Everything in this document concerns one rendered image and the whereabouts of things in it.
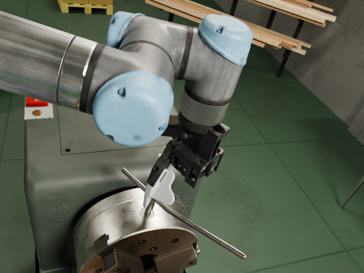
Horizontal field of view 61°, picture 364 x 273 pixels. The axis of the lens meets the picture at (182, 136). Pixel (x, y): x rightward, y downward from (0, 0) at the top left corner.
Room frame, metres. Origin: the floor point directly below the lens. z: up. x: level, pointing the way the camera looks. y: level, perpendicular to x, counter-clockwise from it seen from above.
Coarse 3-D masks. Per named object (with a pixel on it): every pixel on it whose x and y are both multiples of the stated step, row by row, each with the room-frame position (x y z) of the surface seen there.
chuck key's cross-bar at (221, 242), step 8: (128, 176) 0.48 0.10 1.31; (136, 184) 0.47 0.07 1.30; (168, 208) 0.42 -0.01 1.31; (176, 216) 0.40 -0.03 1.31; (184, 216) 0.40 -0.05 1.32; (192, 224) 0.38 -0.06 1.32; (200, 232) 0.37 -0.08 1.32; (208, 232) 0.37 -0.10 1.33; (216, 240) 0.35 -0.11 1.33; (224, 240) 0.35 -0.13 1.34; (232, 248) 0.34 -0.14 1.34; (240, 256) 0.32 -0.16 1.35
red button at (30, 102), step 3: (27, 99) 0.72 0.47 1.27; (30, 99) 0.72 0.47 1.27; (33, 99) 0.72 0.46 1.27; (27, 102) 0.70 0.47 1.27; (30, 102) 0.70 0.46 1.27; (33, 102) 0.71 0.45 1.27; (36, 102) 0.71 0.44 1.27; (39, 102) 0.71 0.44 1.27; (42, 102) 0.72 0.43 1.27; (45, 102) 0.72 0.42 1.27; (27, 105) 0.70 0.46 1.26; (30, 105) 0.70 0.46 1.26; (33, 105) 0.70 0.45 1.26; (36, 105) 0.71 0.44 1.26; (39, 105) 0.71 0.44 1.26; (42, 105) 0.72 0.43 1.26; (45, 105) 0.72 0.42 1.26
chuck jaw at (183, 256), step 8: (184, 248) 0.45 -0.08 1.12; (192, 248) 0.45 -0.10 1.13; (160, 256) 0.42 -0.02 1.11; (168, 256) 0.43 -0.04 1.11; (176, 256) 0.43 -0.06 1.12; (184, 256) 0.43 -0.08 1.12; (192, 256) 0.43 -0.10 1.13; (160, 264) 0.40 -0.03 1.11; (168, 264) 0.40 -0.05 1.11; (176, 264) 0.41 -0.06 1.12; (184, 264) 0.42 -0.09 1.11; (192, 264) 0.43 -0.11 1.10; (160, 272) 0.38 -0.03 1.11; (168, 272) 0.38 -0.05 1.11; (176, 272) 0.39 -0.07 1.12
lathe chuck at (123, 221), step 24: (96, 216) 0.43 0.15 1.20; (120, 216) 0.43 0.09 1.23; (168, 216) 0.46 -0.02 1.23; (96, 240) 0.38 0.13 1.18; (120, 240) 0.37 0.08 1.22; (144, 240) 0.40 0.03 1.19; (168, 240) 0.43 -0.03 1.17; (192, 240) 0.47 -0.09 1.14; (96, 264) 0.35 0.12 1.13; (144, 264) 0.43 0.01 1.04
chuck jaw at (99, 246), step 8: (104, 240) 0.38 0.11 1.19; (96, 248) 0.36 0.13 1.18; (104, 248) 0.36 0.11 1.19; (112, 248) 0.37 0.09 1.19; (104, 256) 0.35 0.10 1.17; (112, 256) 0.35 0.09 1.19; (120, 256) 0.36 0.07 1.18; (128, 256) 0.38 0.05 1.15; (136, 256) 0.40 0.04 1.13; (104, 264) 0.34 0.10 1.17; (112, 264) 0.33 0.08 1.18; (120, 264) 0.34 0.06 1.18; (128, 264) 0.35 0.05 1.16; (136, 264) 0.37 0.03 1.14; (104, 272) 0.32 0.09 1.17; (112, 272) 0.33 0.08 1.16; (120, 272) 0.34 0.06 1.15; (128, 272) 0.34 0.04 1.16; (136, 272) 0.35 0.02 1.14; (144, 272) 0.37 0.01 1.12
